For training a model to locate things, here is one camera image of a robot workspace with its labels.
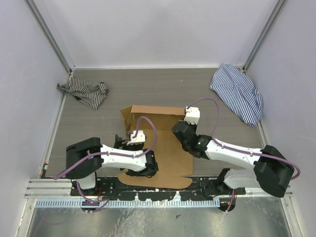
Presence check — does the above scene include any brown cardboard box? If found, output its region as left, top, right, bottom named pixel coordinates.
left=118, top=105, right=193, bottom=189

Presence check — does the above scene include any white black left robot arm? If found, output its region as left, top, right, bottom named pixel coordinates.
left=64, top=130, right=158, bottom=196

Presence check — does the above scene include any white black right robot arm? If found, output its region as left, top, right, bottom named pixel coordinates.
left=172, top=121, right=294, bottom=198

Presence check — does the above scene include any black white striped cloth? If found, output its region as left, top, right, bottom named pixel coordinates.
left=56, top=76, right=109, bottom=110

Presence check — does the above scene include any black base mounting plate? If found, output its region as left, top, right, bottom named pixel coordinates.
left=82, top=176, right=233, bottom=201

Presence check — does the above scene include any blue white striped cloth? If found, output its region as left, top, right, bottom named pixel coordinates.
left=210, top=64, right=264, bottom=127

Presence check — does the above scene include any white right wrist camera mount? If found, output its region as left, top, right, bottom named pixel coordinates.
left=183, top=106, right=200, bottom=125

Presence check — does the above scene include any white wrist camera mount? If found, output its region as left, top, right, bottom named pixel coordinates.
left=183, top=106, right=200, bottom=125
left=127, top=130, right=146, bottom=146

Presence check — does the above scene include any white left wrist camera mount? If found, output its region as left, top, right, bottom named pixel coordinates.
left=127, top=130, right=146, bottom=146

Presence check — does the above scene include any white slotted cable duct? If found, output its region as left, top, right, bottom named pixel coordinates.
left=35, top=198, right=220, bottom=208

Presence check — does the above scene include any aluminium rail beam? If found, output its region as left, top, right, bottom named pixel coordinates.
left=23, top=176, right=294, bottom=198

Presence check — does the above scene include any left aluminium corner post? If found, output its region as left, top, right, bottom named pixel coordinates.
left=25, top=0, right=73, bottom=74

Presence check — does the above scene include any aluminium corner post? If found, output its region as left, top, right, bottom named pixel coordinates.
left=25, top=0, right=73, bottom=74
left=242, top=0, right=287, bottom=72

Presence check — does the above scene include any right aluminium corner post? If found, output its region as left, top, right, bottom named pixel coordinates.
left=242, top=0, right=287, bottom=72

